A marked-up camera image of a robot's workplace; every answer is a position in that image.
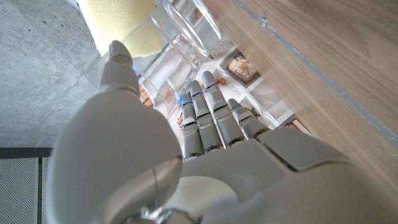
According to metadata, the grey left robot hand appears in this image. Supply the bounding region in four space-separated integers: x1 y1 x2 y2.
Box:
43 40 398 224

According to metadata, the pale yellow sponge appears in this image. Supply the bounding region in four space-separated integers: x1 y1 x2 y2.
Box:
76 0 164 58

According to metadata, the clear glass cup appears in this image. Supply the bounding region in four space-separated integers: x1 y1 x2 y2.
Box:
98 0 225 121

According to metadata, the dark perforated metal panel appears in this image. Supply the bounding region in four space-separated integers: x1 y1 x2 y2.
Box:
0 147 53 224

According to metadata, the printed bookshelf backdrop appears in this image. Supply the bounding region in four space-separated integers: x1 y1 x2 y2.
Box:
136 0 312 147

